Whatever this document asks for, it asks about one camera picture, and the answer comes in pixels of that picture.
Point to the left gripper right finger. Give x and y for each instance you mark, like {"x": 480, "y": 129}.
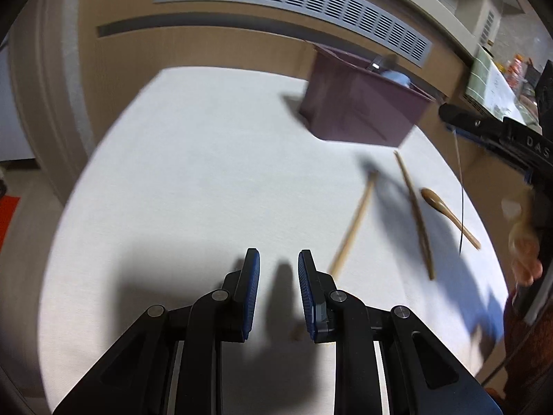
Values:
{"x": 334, "y": 316}

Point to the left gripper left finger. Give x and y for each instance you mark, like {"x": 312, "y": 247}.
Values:
{"x": 224, "y": 315}

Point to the wooden spoon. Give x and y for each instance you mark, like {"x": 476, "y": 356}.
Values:
{"x": 437, "y": 203}

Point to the right hand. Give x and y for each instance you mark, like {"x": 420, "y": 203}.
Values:
{"x": 523, "y": 242}

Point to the green checkered cloth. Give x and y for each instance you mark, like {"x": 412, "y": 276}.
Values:
{"x": 489, "y": 93}

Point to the short wooden chopstick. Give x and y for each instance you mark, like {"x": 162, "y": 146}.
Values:
{"x": 350, "y": 236}

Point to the small black shovel spatula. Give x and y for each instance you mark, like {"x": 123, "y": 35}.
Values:
{"x": 462, "y": 197}

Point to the long wooden chopstick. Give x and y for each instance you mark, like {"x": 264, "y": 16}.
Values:
{"x": 418, "y": 218}

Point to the light blue spoon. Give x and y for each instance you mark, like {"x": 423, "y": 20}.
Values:
{"x": 397, "y": 77}

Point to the maroon plastic bin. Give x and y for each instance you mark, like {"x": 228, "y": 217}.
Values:
{"x": 346, "y": 101}

